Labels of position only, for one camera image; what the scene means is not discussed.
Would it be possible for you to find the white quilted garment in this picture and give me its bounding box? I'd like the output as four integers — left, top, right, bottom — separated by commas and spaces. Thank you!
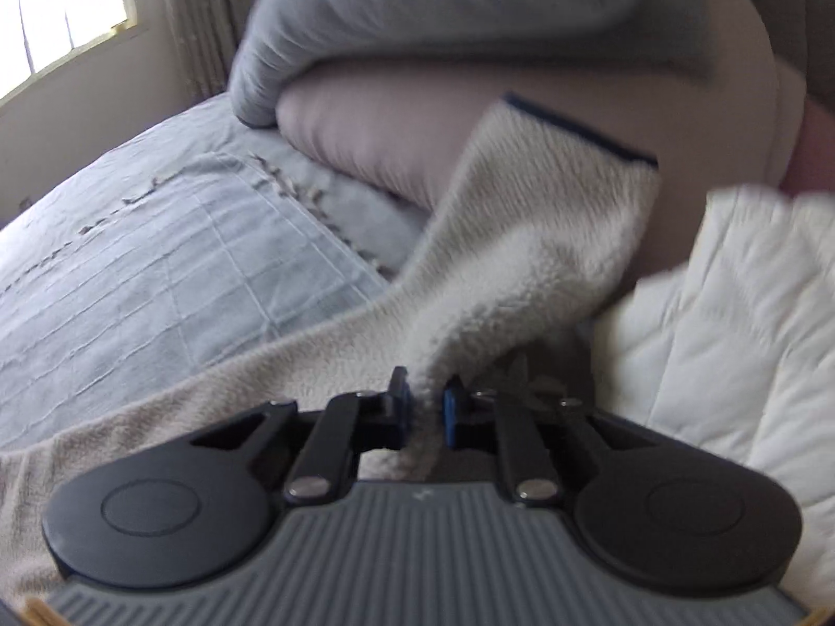
590, 184, 835, 510

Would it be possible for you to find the beige fleece blanket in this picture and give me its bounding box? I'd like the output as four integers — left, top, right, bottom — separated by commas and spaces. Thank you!
0, 92, 660, 607

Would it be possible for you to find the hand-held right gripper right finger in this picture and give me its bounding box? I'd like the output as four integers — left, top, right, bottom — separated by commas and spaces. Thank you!
442, 373, 648, 507

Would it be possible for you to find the pink pillow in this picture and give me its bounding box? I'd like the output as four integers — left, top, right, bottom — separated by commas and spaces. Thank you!
275, 0, 806, 294

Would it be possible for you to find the pink cloth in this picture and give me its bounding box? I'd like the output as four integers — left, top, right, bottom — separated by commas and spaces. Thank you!
779, 99, 835, 198

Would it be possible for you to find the grey pillow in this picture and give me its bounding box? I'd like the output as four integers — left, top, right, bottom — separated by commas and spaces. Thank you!
227, 0, 719, 130

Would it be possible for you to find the grey checked bedspread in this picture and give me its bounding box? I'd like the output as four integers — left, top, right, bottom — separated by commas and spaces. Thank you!
0, 92, 432, 452

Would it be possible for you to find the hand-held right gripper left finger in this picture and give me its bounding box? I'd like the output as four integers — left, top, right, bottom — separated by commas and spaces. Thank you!
189, 365, 413, 507

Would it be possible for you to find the beige patterned curtain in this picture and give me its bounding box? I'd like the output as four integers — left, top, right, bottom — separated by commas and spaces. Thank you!
153, 0, 258, 102

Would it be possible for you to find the window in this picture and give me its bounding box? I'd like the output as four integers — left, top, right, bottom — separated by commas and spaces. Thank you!
0, 0, 148, 100

